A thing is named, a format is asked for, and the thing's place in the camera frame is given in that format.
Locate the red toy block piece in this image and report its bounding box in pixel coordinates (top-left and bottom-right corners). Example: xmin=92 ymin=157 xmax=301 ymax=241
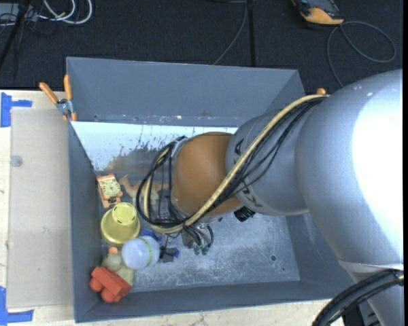
xmin=88 ymin=266 xmax=133 ymax=304

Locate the yellow plastic cup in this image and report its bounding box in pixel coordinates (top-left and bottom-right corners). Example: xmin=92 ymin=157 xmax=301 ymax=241
xmin=99 ymin=202 xmax=141 ymax=248

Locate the pale green toy figure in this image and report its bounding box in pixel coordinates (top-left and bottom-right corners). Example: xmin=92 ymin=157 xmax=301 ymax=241
xmin=101 ymin=251 xmax=136 ymax=287

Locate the blue flat piece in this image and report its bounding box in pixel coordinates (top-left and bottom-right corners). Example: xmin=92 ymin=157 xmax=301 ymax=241
xmin=141 ymin=228 xmax=163 ymax=242

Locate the grey metal bin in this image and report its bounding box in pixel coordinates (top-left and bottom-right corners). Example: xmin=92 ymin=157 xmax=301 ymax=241
xmin=65 ymin=56 xmax=355 ymax=323

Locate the orange toy clock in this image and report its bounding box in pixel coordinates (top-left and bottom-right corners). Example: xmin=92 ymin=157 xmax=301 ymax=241
xmin=96 ymin=173 xmax=124 ymax=209

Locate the tan toy camel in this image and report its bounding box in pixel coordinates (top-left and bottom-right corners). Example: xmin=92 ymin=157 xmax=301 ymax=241
xmin=118 ymin=173 xmax=165 ymax=204

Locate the pale wood flat board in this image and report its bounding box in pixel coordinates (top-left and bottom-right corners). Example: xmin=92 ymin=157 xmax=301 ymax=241
xmin=5 ymin=106 xmax=76 ymax=309

